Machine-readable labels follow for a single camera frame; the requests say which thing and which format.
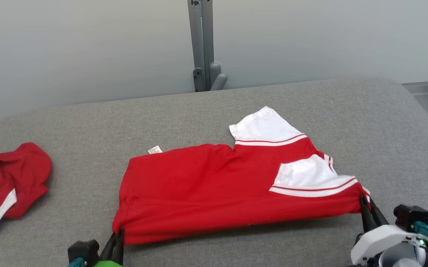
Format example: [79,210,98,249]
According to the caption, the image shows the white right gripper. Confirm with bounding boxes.
[350,195,422,266]

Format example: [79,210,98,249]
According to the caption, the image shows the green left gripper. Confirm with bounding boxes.
[93,227,125,267]

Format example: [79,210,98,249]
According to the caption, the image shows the red and white t-shirt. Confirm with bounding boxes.
[112,106,371,246]

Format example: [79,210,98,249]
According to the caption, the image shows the red shorts with white trim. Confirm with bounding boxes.
[0,142,53,241]

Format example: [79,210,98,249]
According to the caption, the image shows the grey fabric sofa cushion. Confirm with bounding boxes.
[0,77,428,267]

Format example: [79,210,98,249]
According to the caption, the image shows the grey cylindrical tube fitting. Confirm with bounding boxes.
[209,62,228,91]

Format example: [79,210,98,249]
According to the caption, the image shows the dark grey hinge bracket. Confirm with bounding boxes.
[193,67,206,92]

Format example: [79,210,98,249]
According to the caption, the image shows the grey metal post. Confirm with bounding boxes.
[187,0,214,92]

